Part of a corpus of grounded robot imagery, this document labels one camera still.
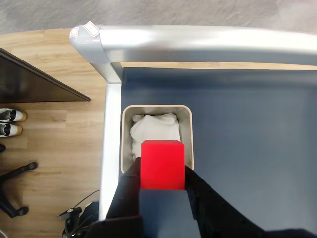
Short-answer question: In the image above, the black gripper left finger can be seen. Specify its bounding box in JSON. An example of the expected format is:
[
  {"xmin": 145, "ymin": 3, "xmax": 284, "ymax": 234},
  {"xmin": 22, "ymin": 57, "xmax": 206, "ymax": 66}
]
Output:
[{"xmin": 105, "ymin": 156, "xmax": 142, "ymax": 221}]

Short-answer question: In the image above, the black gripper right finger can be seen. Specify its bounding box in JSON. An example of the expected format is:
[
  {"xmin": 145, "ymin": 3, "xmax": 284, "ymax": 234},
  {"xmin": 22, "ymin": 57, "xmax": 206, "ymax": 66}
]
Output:
[{"xmin": 184, "ymin": 165, "xmax": 268, "ymax": 238}]

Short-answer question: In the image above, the red cube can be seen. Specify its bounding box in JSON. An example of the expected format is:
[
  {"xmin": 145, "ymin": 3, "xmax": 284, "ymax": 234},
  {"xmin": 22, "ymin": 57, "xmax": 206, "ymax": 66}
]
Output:
[{"xmin": 140, "ymin": 139, "xmax": 186, "ymax": 191}]

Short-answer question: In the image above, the beige box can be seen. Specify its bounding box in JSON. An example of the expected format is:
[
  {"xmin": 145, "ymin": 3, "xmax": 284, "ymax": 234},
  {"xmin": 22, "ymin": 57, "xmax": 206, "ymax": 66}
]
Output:
[{"xmin": 121, "ymin": 104, "xmax": 193, "ymax": 174}]

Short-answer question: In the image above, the black table clamp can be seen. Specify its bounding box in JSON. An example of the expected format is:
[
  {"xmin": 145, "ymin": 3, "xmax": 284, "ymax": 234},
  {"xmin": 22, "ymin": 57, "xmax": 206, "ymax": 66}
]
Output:
[{"xmin": 58, "ymin": 201, "xmax": 100, "ymax": 238}]

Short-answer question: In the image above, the white crumpled cloth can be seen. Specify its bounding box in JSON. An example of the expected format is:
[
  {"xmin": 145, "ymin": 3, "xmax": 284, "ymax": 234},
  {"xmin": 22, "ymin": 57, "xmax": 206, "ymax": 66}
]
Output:
[{"xmin": 129, "ymin": 113, "xmax": 181, "ymax": 162}]

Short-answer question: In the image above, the blue-grey table mat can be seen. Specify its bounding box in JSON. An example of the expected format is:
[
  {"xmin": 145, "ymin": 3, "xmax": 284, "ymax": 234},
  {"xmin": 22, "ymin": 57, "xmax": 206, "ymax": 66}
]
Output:
[{"xmin": 120, "ymin": 66, "xmax": 317, "ymax": 238}]

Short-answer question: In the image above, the black office chair base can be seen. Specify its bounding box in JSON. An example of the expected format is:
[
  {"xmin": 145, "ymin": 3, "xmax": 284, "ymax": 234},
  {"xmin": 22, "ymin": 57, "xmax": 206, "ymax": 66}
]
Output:
[{"xmin": 0, "ymin": 144, "xmax": 38, "ymax": 219}]

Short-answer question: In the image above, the white and black shoe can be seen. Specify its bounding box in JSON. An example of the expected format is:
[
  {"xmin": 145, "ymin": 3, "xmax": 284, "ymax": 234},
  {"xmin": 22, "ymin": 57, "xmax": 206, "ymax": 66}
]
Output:
[
  {"xmin": 0, "ymin": 123, "xmax": 23, "ymax": 138},
  {"xmin": 0, "ymin": 108, "xmax": 27, "ymax": 122}
]

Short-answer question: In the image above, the dark brown cabinet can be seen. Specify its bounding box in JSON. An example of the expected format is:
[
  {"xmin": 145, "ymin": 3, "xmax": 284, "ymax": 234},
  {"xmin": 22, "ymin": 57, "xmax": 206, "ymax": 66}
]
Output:
[{"xmin": 0, "ymin": 47, "xmax": 91, "ymax": 104}]

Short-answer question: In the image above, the thin black cable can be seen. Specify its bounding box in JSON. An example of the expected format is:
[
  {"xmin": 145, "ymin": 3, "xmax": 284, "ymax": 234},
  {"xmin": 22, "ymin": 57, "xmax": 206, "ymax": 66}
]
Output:
[{"xmin": 74, "ymin": 189, "xmax": 101, "ymax": 211}]

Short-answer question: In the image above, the silver metal table frame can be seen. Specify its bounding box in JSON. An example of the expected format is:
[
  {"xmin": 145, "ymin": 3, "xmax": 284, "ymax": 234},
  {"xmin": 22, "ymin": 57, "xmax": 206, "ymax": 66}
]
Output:
[{"xmin": 70, "ymin": 23, "xmax": 317, "ymax": 221}]

